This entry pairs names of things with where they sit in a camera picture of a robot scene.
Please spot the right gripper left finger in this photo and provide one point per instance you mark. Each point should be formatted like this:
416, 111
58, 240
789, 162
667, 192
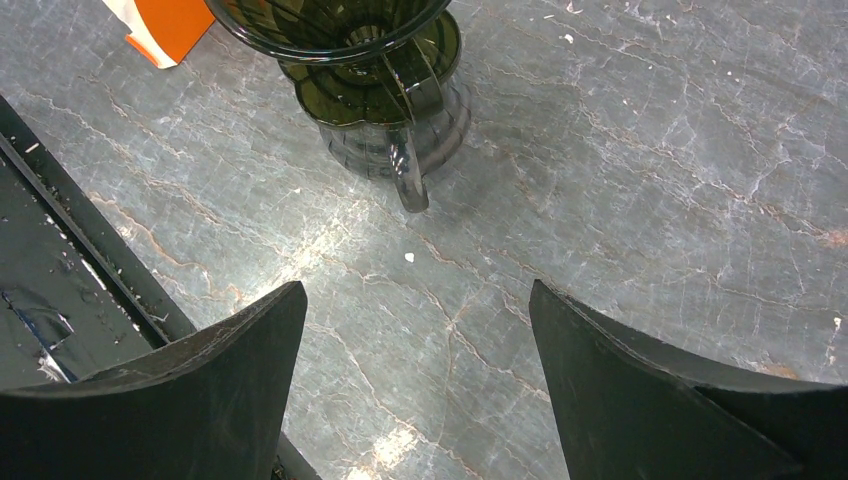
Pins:
207, 406

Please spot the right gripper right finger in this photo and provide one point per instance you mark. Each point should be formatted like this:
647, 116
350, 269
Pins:
630, 406

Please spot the dark green coffee dripper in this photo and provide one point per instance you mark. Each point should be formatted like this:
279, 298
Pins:
354, 62

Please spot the clear glass coffee server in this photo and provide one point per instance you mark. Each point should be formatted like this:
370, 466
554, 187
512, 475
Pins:
406, 155

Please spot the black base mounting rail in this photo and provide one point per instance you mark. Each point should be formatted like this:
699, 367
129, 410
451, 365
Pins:
75, 299

